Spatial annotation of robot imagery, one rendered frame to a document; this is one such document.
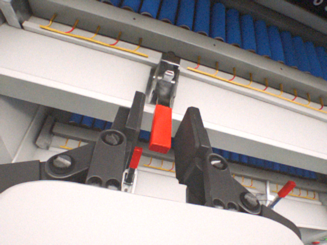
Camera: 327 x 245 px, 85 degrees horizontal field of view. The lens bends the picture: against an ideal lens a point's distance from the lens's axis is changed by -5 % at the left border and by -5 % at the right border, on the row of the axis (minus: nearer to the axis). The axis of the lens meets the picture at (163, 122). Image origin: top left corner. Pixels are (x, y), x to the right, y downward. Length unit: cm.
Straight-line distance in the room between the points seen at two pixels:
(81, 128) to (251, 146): 25
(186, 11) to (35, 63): 16
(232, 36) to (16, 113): 28
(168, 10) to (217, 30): 6
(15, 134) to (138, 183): 19
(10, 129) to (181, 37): 23
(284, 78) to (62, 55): 23
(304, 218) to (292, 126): 30
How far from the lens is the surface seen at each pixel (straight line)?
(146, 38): 20
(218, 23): 25
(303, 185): 50
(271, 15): 32
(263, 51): 26
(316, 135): 28
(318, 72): 31
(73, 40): 20
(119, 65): 19
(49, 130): 34
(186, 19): 23
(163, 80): 16
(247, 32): 27
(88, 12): 20
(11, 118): 28
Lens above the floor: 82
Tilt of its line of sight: 43 degrees down
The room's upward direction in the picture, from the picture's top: 24 degrees clockwise
